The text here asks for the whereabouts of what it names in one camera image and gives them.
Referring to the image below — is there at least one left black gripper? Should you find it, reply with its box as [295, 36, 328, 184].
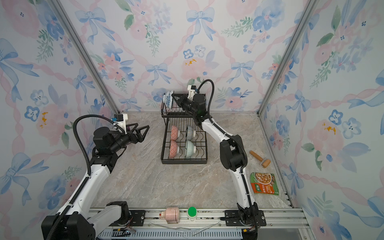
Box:
[112, 123, 150, 154]

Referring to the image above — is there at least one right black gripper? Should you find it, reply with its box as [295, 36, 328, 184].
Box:
[173, 93, 199, 118]

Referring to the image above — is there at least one blue patterned bowl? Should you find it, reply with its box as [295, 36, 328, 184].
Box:
[163, 91, 174, 109]

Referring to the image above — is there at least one red patterned bowl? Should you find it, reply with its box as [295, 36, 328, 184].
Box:
[171, 125, 180, 141]

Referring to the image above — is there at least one dark blue striped bowl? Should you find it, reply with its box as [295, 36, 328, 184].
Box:
[186, 125, 196, 141]

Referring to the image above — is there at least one grey floral patterned bowl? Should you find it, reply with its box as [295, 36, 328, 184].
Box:
[169, 140, 180, 159]

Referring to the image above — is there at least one light green bowl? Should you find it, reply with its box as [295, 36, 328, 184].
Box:
[185, 140, 196, 158]

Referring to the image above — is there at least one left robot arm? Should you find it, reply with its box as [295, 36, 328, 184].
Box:
[41, 114, 150, 240]

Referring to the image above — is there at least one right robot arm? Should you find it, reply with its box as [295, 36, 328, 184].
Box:
[163, 79, 259, 228]

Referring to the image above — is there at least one black two-tier dish rack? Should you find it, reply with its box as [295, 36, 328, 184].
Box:
[161, 100, 208, 165]

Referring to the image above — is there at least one pink cup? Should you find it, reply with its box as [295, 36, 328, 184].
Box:
[159, 207, 180, 224]

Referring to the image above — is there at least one green lid bottle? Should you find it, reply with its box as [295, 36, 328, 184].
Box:
[187, 207, 198, 221]

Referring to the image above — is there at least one wooden roller tool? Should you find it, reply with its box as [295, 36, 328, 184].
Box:
[250, 151, 271, 168]

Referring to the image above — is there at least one orange food packet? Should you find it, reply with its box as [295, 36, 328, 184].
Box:
[250, 173, 279, 195]

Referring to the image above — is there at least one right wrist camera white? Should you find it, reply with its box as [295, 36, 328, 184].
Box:
[188, 85, 198, 101]

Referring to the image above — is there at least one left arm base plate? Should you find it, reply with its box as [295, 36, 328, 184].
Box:
[119, 210, 146, 227]

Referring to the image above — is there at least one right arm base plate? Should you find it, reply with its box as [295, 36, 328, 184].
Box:
[220, 210, 267, 227]

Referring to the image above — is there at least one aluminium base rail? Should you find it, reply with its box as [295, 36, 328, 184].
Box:
[56, 206, 313, 240]

